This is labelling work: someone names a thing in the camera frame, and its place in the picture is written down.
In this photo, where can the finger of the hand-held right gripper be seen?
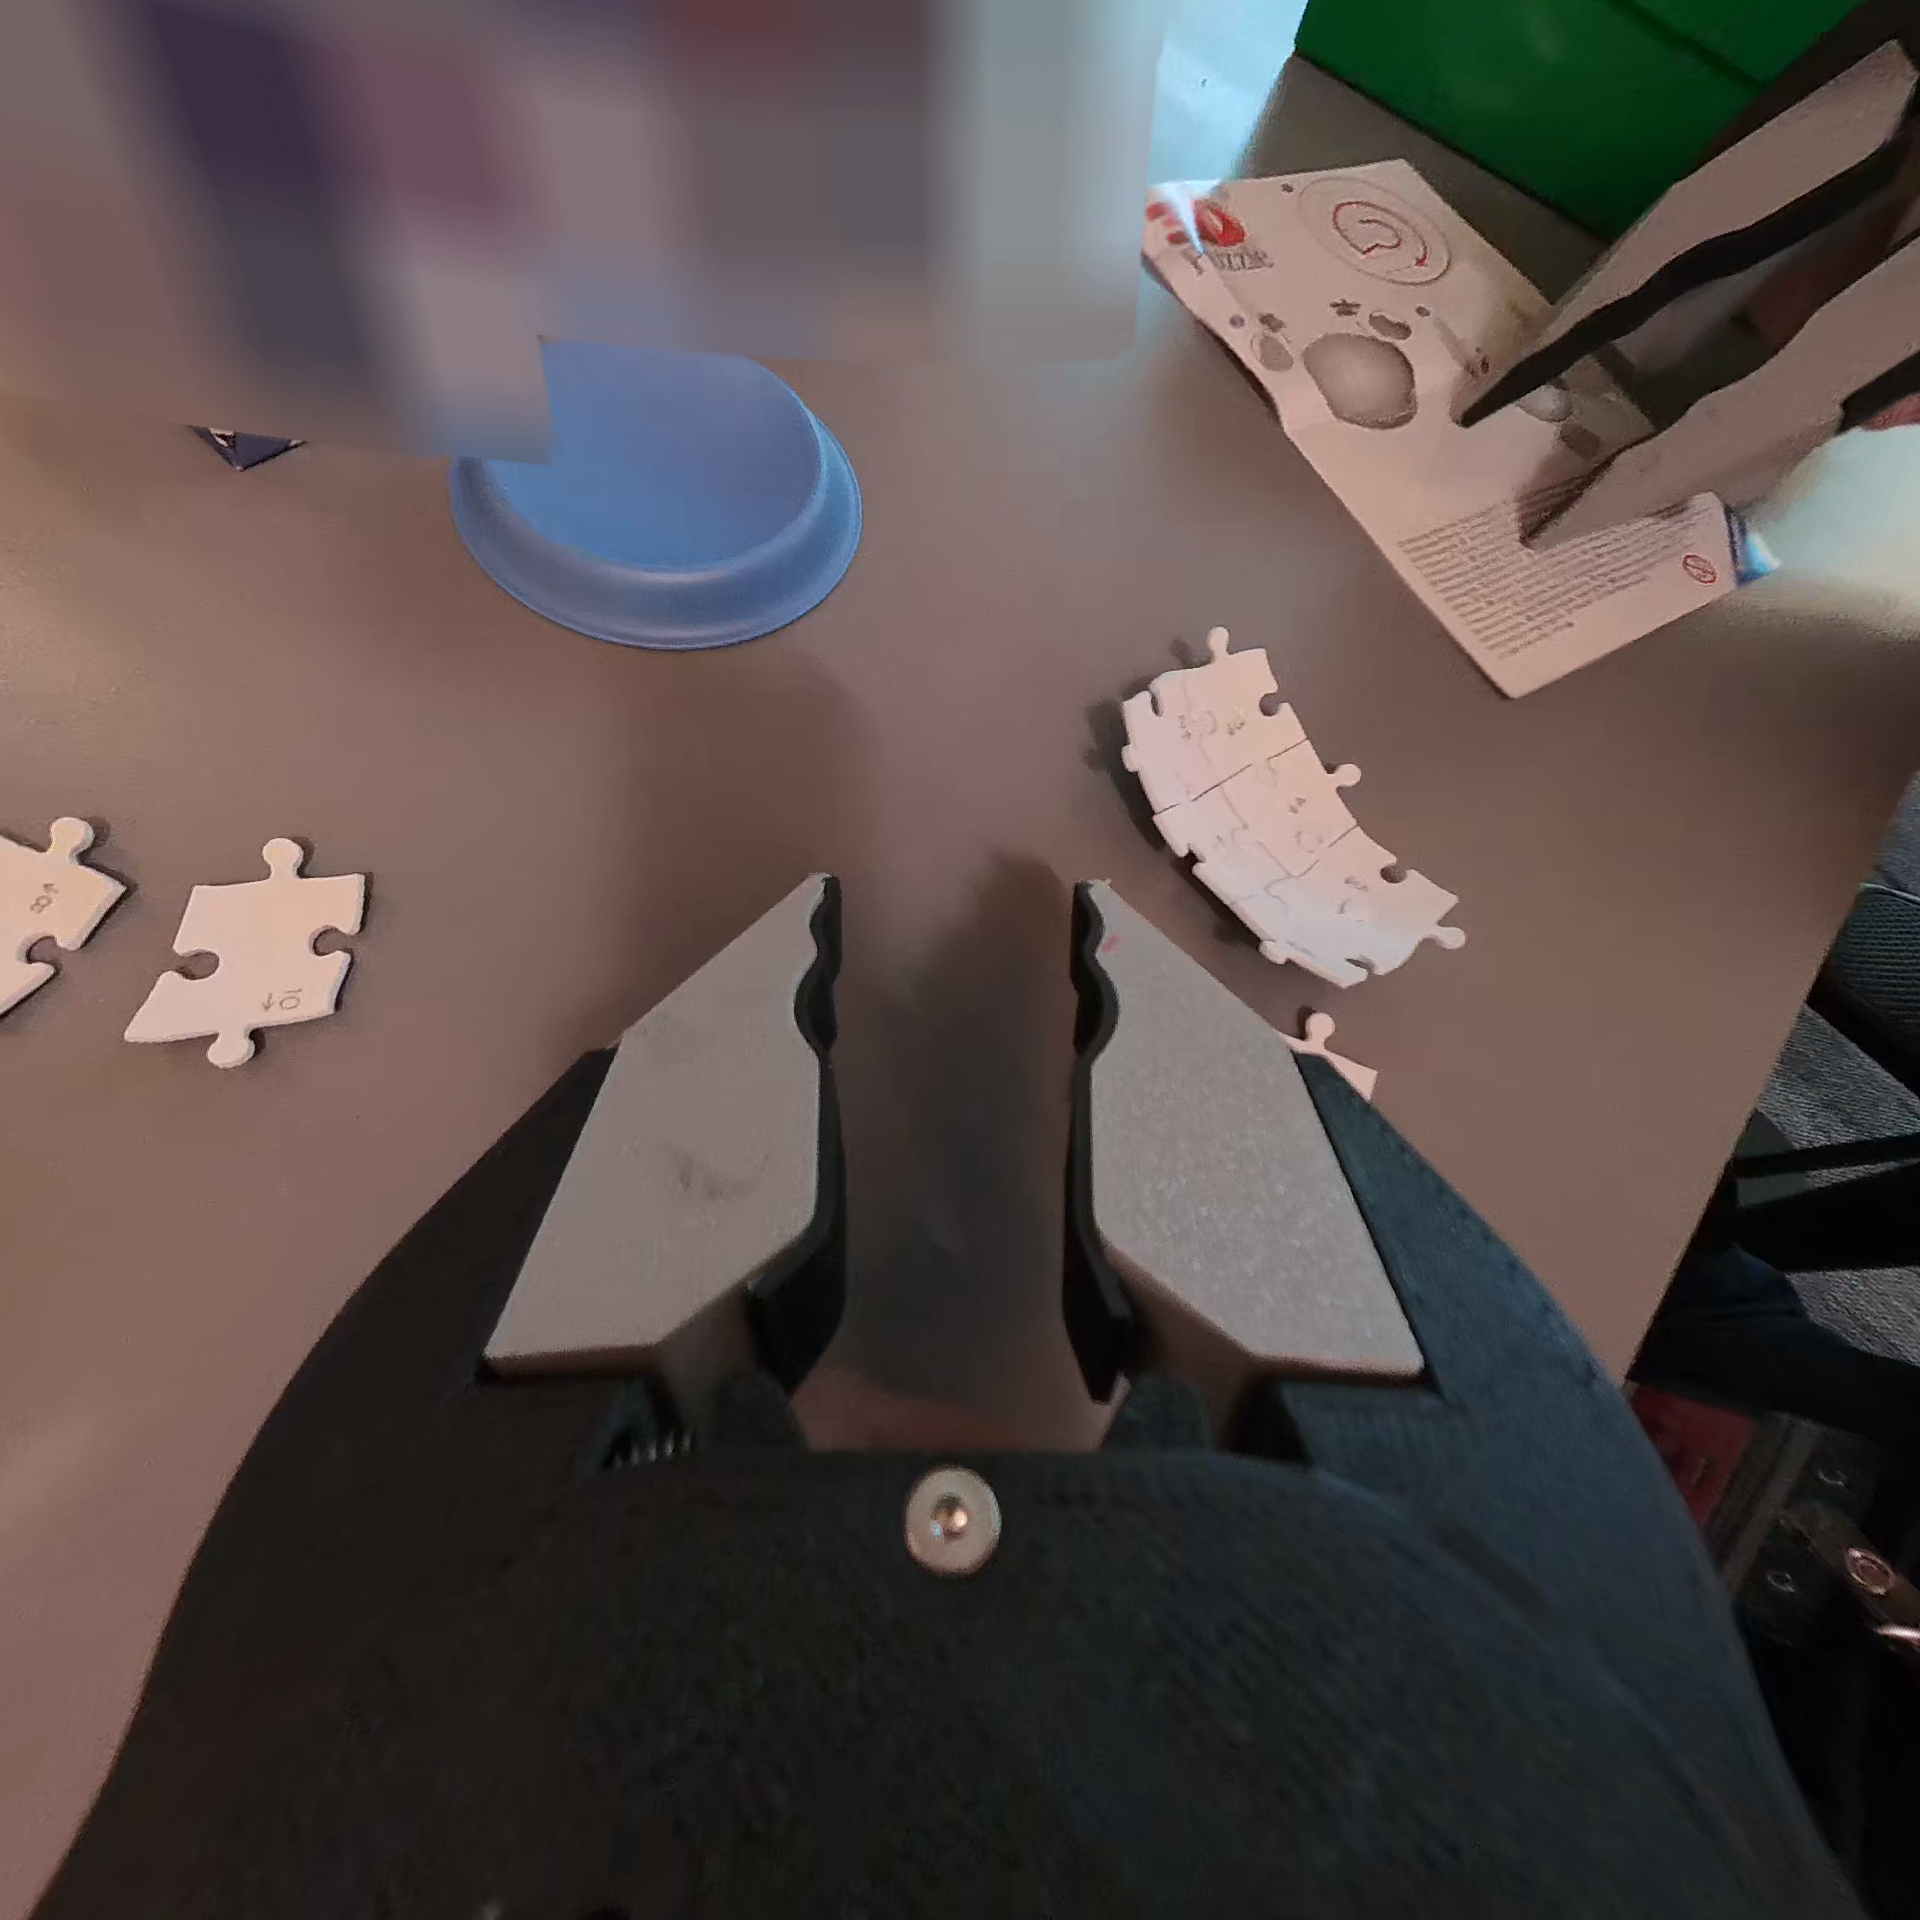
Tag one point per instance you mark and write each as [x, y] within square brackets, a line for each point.
[1757, 182]
[1769, 422]

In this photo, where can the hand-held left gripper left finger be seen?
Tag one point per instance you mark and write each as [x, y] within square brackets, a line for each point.
[676, 1155]

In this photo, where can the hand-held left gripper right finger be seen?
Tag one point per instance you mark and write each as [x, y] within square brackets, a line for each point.
[1223, 1184]

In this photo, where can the white puzzle piece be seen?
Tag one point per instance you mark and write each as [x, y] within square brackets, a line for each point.
[38, 901]
[1340, 1069]
[255, 944]

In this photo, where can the printed instruction leaflet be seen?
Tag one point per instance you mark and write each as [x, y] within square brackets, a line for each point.
[1424, 555]

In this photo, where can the assembled curved white puzzle section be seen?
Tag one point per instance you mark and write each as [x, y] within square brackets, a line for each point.
[1244, 797]

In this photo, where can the blue round puzzle stand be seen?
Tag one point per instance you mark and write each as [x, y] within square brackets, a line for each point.
[676, 511]

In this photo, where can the cartoon printed puzzle box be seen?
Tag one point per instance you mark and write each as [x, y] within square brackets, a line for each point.
[240, 447]

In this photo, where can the green plastic bin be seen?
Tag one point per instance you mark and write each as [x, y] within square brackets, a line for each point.
[1501, 77]

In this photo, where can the grey office chair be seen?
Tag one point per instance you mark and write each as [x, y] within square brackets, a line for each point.
[1853, 1079]

